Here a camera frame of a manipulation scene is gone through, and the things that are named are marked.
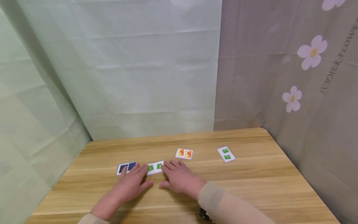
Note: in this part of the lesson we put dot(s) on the person's right hand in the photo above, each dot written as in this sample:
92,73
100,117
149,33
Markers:
181,182

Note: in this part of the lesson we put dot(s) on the person's left hand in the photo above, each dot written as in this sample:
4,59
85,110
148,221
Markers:
130,186

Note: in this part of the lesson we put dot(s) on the white domino tile green squares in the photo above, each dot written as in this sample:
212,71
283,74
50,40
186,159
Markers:
226,154
155,167

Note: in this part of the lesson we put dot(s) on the person's left forearm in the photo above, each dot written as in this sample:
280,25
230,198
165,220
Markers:
105,207

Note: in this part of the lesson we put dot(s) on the white domino tile blue squares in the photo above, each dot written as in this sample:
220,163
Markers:
129,167

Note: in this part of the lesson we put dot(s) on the white domino tile orange pictures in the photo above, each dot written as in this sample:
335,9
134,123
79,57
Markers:
184,153

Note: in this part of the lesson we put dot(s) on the black wrist band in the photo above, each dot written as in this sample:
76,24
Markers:
204,214

